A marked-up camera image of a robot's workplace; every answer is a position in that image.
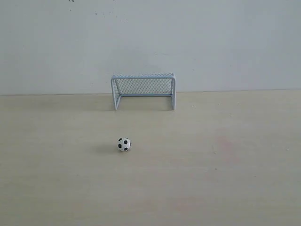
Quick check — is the small black white soccer ball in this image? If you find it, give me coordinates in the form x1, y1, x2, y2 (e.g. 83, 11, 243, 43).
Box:
118, 137, 131, 152

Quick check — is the light blue mini goal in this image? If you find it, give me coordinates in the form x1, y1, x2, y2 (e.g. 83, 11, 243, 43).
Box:
111, 73, 176, 110

